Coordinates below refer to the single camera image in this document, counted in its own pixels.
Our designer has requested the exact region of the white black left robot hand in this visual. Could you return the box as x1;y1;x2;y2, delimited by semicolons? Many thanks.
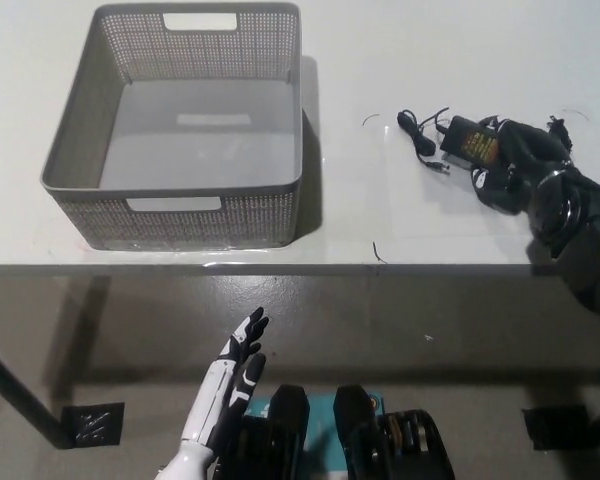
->
179;305;271;452

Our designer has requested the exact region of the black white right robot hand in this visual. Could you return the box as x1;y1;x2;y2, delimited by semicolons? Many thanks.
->
471;117;575;216

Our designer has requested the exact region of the black power adapter with cord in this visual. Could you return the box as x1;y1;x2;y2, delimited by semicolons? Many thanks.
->
396;105;575;202

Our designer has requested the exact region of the black teal robot body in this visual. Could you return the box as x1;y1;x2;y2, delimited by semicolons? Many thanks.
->
214;383;456;480

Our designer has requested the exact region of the grey perforated plastic basket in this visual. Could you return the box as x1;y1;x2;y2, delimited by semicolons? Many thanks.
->
39;2;304;251

